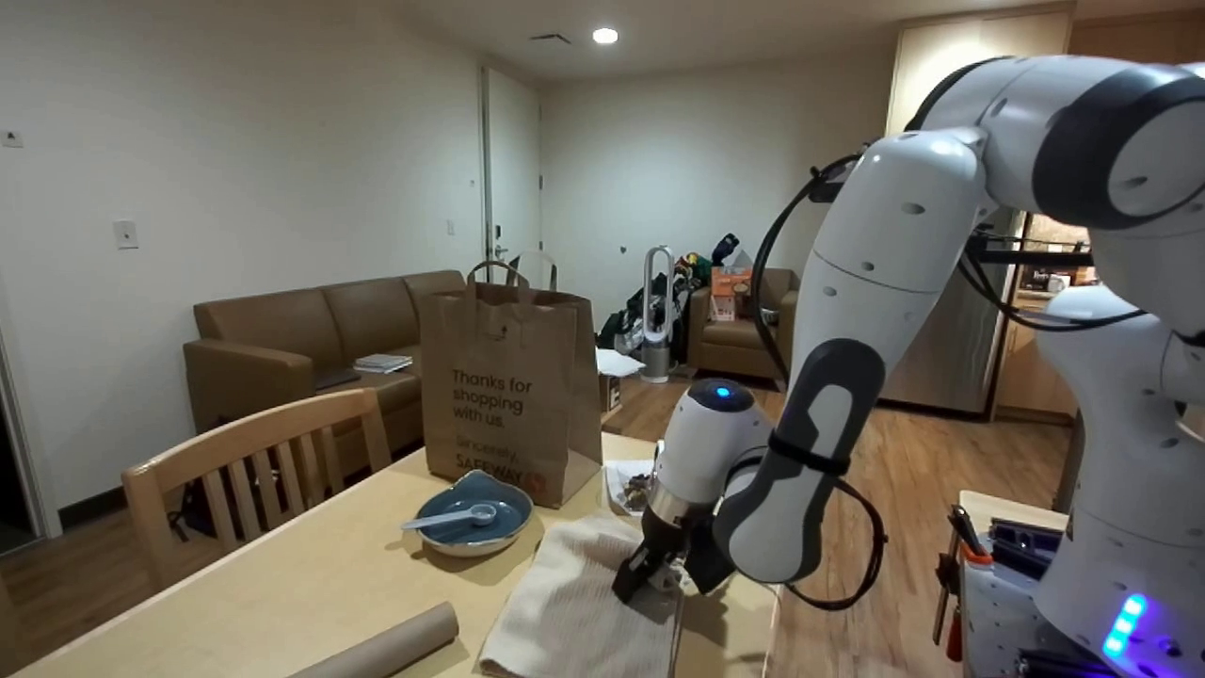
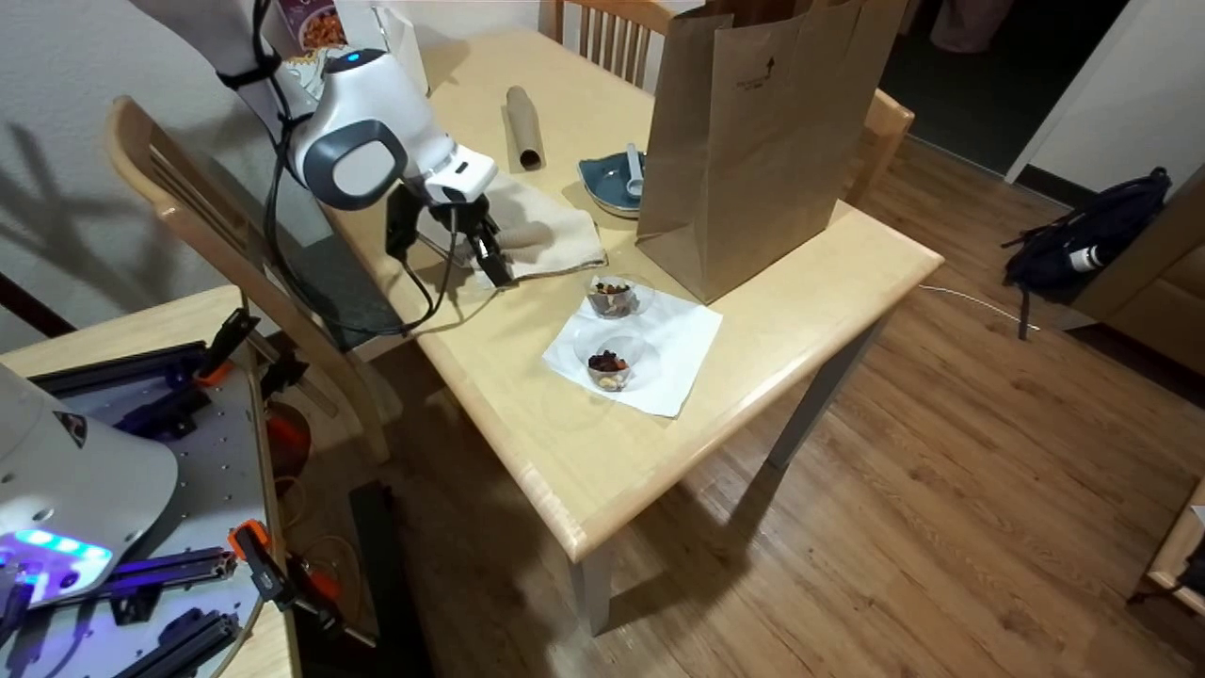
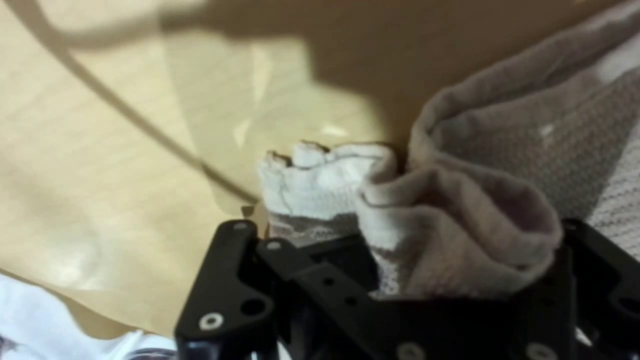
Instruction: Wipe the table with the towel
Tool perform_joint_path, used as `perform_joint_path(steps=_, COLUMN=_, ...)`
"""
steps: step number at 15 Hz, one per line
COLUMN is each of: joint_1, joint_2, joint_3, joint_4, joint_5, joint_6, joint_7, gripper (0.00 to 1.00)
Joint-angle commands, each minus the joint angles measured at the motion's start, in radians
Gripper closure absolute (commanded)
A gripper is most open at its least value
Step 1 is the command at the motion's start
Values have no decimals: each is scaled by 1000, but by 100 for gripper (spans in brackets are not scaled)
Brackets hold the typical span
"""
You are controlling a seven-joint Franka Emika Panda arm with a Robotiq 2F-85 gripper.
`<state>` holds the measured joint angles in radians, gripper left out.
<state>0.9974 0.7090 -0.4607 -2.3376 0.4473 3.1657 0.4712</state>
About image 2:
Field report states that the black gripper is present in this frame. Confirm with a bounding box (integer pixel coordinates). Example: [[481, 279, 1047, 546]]
[[435, 201, 515, 288]]

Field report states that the beige cloth towel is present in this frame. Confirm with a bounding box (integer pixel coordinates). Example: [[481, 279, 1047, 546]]
[[417, 172, 603, 281]]

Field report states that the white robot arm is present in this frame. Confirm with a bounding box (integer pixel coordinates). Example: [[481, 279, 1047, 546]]
[[132, 0, 511, 288]]

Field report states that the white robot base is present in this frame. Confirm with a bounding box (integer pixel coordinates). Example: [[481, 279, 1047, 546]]
[[0, 368, 176, 607]]

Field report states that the brown cardboard tube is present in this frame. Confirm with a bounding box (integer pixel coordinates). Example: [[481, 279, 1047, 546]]
[[504, 87, 541, 171]]

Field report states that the clear cup with dried fruit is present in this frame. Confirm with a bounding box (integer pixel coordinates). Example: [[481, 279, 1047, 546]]
[[588, 279, 642, 317]]

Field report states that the blue ceramic bowl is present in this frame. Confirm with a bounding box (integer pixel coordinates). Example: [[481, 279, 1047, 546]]
[[579, 151, 645, 219]]

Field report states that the white plastic spoon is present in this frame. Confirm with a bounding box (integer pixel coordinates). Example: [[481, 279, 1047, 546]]
[[625, 145, 645, 201]]

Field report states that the wooden dining chair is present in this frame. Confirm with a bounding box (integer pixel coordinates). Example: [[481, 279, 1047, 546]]
[[539, 0, 672, 92]]

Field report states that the brown paper shopping bag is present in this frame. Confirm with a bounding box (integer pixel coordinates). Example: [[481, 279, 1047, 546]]
[[638, 0, 905, 300]]

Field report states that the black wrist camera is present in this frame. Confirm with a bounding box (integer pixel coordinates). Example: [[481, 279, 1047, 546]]
[[386, 188, 425, 259]]

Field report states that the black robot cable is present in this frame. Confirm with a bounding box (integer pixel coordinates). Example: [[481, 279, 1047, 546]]
[[255, 123, 481, 344]]

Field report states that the orange handled clamp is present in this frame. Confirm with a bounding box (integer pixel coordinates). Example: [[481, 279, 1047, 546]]
[[229, 520, 377, 649]]

